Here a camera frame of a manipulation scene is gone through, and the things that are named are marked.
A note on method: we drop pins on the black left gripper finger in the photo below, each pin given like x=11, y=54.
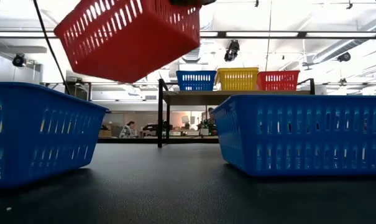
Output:
x=190, y=2

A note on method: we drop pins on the blue slotted plastic basket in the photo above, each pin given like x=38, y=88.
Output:
x=26, y=99
x=299, y=104
x=195, y=85

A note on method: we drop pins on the black background robot arm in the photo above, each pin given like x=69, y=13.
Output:
x=206, y=126
x=153, y=127

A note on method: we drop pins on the wooden shelf with black legs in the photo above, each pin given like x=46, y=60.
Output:
x=190, y=98

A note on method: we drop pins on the black ceiling spotlight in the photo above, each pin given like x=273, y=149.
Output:
x=231, y=51
x=19, y=60
x=344, y=57

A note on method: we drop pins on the black framed ceiling light bar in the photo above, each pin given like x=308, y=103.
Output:
x=262, y=34

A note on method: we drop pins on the person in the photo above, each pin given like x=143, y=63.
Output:
x=127, y=129
x=211, y=119

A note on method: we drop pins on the brown cardboard box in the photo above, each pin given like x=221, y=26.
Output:
x=104, y=133

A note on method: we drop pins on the black table mat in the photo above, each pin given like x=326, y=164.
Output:
x=187, y=193

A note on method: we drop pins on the silver spiral air duct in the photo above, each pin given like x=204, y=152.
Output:
x=192, y=57

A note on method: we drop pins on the grey diagonal ceiling duct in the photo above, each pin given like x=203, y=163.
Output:
x=340, y=48

